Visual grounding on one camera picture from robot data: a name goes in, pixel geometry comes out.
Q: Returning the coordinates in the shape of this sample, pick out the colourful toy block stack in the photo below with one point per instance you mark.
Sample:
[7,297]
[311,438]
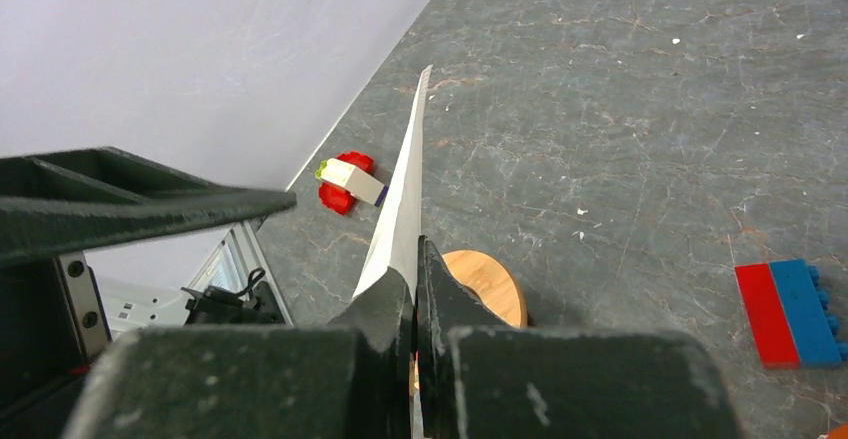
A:
[336,199]

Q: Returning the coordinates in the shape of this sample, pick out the blue lego brick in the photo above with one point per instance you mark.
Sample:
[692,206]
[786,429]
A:
[805,306]

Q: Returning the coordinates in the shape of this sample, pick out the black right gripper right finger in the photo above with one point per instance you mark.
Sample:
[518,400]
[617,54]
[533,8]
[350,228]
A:
[442,304]

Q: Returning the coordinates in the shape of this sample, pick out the white paper coffee filter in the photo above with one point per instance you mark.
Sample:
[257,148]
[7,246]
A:
[394,244]

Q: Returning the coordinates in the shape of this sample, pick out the red lego brick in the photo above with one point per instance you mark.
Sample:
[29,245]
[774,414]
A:
[769,327]

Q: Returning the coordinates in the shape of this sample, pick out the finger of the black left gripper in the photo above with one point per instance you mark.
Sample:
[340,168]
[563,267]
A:
[77,200]

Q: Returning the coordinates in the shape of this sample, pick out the round wooden dripper stand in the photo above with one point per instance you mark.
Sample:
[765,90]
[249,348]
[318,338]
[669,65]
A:
[482,277]

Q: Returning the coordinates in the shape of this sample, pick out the aluminium frame rail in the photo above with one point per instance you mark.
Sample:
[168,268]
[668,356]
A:
[237,263]

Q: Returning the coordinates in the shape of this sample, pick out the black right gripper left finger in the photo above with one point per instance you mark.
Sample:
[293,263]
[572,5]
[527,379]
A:
[380,404]

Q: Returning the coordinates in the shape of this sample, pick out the white wooden block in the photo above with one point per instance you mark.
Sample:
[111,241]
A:
[354,175]

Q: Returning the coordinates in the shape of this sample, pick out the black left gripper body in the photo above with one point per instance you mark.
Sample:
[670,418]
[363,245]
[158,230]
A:
[53,328]

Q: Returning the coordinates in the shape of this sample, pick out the orange black coffee filter box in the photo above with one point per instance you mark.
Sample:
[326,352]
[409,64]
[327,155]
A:
[839,432]

